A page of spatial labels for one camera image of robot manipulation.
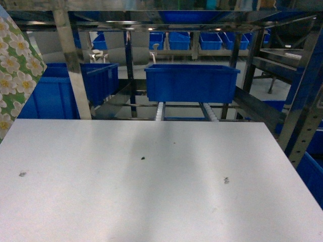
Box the blue bin on rack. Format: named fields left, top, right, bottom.
left=144, top=64, right=240, bottom=103

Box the steel rack frame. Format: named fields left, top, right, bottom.
left=12, top=9, right=322, bottom=166

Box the flower gift bag with figures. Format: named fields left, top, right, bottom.
left=1, top=7, right=46, bottom=141

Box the blue bin left stack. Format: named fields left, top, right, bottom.
left=18, top=63, right=119, bottom=119

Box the grey office chair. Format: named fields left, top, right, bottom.
left=89, top=43, right=159, bottom=66

